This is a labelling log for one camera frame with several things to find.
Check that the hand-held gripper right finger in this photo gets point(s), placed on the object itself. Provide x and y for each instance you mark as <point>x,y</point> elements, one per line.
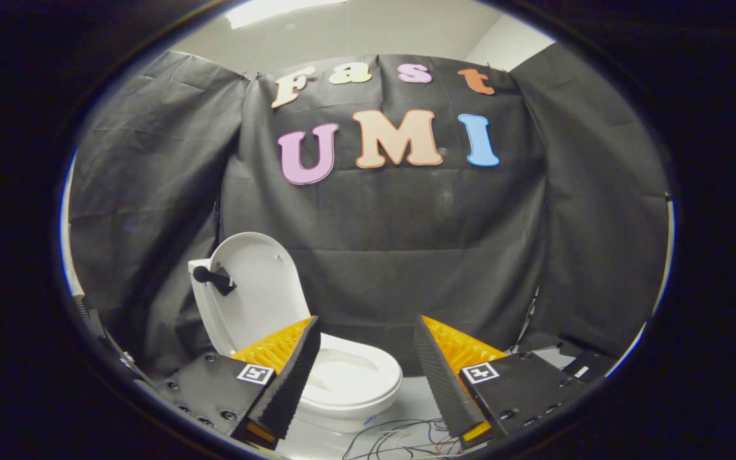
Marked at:
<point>438,377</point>

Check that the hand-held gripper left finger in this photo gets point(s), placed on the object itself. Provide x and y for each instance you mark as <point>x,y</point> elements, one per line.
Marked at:
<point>291,383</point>

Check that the white toilet lid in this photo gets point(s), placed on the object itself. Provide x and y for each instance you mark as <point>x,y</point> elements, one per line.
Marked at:
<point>266,294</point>

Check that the white toilet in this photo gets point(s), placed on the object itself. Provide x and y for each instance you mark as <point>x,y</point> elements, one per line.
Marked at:
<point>368,386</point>

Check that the black backdrop cloth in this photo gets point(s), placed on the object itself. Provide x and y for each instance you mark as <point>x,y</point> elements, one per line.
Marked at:
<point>406,230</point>

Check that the small black box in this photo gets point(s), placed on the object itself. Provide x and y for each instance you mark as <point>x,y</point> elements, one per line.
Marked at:
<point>588,367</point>

